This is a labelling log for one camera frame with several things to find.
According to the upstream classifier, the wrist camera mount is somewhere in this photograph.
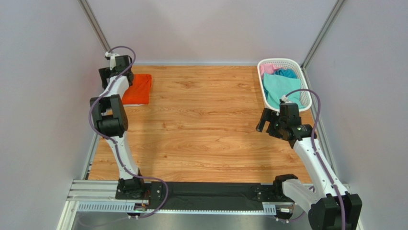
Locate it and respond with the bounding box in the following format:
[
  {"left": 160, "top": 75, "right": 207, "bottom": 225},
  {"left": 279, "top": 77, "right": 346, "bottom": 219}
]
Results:
[
  {"left": 105, "top": 51, "right": 119, "bottom": 70},
  {"left": 280, "top": 95, "right": 293, "bottom": 111}
]

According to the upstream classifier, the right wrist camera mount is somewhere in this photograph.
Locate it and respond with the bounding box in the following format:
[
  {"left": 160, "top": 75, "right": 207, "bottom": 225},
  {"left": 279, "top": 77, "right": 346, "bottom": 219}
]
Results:
[{"left": 280, "top": 95, "right": 293, "bottom": 111}]

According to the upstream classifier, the aluminium frame rail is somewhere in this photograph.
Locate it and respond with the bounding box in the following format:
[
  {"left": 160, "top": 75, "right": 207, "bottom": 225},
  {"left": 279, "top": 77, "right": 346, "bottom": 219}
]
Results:
[{"left": 57, "top": 179, "right": 364, "bottom": 230}]

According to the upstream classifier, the teal t-shirt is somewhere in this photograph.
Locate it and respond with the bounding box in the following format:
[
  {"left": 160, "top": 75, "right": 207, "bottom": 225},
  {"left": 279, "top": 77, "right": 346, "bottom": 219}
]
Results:
[{"left": 262, "top": 73, "right": 301, "bottom": 109}]

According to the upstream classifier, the orange t-shirt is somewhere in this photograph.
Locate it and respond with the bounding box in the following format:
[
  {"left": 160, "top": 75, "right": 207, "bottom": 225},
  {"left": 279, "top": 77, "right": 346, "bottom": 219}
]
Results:
[{"left": 122, "top": 74, "right": 152, "bottom": 105}]

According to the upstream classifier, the white plastic laundry basket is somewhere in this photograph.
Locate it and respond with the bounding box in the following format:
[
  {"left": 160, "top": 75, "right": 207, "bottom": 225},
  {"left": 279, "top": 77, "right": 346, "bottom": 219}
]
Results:
[{"left": 257, "top": 58, "right": 312, "bottom": 112}]

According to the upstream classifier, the right aluminium corner post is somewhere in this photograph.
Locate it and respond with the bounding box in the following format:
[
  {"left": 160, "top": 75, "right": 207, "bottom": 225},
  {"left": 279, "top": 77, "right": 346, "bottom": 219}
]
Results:
[{"left": 301, "top": 0, "right": 346, "bottom": 70}]

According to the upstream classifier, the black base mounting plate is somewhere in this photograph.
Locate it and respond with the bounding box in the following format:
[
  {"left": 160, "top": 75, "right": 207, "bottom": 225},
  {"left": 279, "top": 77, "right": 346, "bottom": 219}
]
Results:
[{"left": 115, "top": 182, "right": 287, "bottom": 211}]

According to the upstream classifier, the aluminium corner post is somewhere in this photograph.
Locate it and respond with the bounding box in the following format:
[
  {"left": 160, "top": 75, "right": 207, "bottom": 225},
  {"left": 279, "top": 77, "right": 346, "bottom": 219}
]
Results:
[
  {"left": 301, "top": 0, "right": 346, "bottom": 70},
  {"left": 78, "top": 0, "right": 111, "bottom": 51}
]

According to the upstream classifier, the blue t-shirt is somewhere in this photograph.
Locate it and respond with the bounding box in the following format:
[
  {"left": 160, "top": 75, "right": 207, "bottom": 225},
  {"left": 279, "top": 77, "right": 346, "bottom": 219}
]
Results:
[{"left": 273, "top": 69, "right": 297, "bottom": 79}]

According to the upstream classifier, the pink t-shirt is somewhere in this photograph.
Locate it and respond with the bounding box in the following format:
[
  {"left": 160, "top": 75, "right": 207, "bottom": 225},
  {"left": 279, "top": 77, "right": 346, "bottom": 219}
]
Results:
[{"left": 259, "top": 63, "right": 279, "bottom": 77}]

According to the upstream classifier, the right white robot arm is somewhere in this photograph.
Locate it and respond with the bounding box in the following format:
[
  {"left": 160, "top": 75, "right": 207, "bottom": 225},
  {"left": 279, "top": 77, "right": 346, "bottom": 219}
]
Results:
[{"left": 256, "top": 103, "right": 363, "bottom": 230}]

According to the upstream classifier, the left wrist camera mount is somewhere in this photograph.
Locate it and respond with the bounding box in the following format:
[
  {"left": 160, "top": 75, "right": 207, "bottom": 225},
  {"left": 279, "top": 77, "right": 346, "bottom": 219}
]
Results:
[{"left": 105, "top": 51, "right": 119, "bottom": 70}]

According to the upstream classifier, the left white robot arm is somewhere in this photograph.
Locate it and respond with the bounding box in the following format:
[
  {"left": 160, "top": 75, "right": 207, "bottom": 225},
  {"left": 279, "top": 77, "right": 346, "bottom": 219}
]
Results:
[{"left": 89, "top": 52, "right": 146, "bottom": 200}]

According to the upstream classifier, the white t-shirt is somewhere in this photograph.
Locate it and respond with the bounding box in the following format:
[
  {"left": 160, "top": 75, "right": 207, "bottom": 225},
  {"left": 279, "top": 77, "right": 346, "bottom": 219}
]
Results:
[{"left": 124, "top": 104, "right": 148, "bottom": 107}]

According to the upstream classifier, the left aluminium corner post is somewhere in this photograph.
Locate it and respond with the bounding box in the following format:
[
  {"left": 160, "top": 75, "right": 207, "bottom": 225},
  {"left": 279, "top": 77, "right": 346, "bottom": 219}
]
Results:
[{"left": 78, "top": 0, "right": 111, "bottom": 51}]

